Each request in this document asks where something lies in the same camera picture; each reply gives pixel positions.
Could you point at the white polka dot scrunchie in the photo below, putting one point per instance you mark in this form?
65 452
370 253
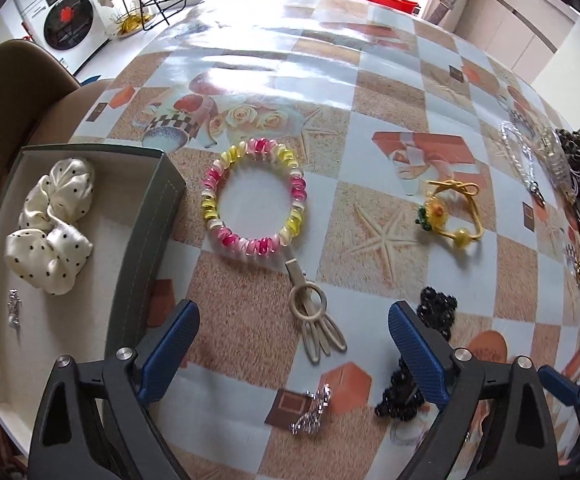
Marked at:
50 220

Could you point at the small silver brooch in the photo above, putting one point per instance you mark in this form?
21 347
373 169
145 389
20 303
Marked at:
14 307

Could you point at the gold brooch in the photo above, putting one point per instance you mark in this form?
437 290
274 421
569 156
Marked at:
578 267

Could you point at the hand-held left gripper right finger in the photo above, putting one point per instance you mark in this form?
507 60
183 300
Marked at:
419 355

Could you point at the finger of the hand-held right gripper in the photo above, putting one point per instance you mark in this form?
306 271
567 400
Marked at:
557 385

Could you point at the dark green jewelry box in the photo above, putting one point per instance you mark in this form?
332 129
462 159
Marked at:
95 320

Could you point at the silver rhinestone hair clip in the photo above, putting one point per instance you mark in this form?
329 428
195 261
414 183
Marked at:
315 407

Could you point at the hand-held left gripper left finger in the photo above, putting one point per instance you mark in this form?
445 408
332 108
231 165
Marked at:
167 355

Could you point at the black beaded hair accessory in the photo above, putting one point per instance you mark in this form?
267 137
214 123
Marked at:
437 310

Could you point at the beige hair clip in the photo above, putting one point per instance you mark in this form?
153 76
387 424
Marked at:
315 330

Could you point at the checkered printed tablecloth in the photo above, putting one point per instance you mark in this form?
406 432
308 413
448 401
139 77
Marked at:
369 90

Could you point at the leopard print hair bow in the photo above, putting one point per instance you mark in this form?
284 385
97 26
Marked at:
577 147

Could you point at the white washing machine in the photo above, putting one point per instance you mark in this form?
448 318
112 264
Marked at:
65 20

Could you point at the beige cabinet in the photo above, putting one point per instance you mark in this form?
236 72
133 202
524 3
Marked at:
509 15

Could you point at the beige chair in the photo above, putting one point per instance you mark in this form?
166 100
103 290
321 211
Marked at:
15 90

